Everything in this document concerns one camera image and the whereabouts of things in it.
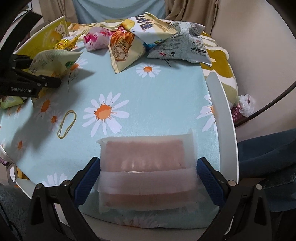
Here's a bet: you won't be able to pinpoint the pink white snack packet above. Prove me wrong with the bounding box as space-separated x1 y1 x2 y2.
83 27 112 50

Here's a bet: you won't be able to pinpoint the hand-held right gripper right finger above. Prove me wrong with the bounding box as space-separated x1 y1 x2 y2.
196 157 272 241

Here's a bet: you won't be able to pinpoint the white plastic bag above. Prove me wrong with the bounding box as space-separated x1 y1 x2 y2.
238 94 255 116

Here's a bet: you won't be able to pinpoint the daisy print tablecloth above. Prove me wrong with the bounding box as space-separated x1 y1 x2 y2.
0 20 220 229

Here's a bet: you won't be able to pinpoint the light blue hanging cloth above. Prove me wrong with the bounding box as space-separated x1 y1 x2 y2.
72 0 167 25

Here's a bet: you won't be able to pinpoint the yellow-green cardboard box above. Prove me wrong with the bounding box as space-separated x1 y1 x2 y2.
13 15 70 58

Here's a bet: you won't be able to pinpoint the white blue chip bag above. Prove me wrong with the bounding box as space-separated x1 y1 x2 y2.
120 12 178 47

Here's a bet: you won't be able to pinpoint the pale green snack packet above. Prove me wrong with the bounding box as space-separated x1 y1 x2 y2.
29 49 83 78

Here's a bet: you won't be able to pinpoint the orange bread snack packet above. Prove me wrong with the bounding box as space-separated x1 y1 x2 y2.
108 20 147 74

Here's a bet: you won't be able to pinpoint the person's dark blue pants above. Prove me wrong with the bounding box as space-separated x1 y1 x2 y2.
237 131 296 212

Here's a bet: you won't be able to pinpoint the yellow rubber band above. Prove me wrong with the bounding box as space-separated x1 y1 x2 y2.
57 110 77 139

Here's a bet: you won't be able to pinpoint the beige curtain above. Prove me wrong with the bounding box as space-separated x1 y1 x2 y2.
38 0 77 24
164 0 222 35

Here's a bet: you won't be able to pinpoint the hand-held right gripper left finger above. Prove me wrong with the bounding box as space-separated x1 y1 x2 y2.
28 157 102 241

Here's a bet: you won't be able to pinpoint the newspaper print snack packet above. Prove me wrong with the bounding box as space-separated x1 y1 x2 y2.
147 22 212 66

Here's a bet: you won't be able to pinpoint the white round table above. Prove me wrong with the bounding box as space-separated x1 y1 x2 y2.
0 72 238 241

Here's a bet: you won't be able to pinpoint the small green snack packet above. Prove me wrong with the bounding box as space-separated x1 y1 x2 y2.
0 95 25 110

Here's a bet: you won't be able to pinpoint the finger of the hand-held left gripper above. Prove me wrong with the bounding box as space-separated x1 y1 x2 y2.
14 68 62 89
9 54 34 69

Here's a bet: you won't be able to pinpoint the black curved tube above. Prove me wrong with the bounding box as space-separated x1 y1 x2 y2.
234 81 296 127

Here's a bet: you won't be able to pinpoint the pink wafer packet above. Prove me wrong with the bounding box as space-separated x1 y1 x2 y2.
96 128 200 214

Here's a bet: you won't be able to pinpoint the gold foil snack packet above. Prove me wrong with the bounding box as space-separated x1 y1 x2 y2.
54 35 80 51

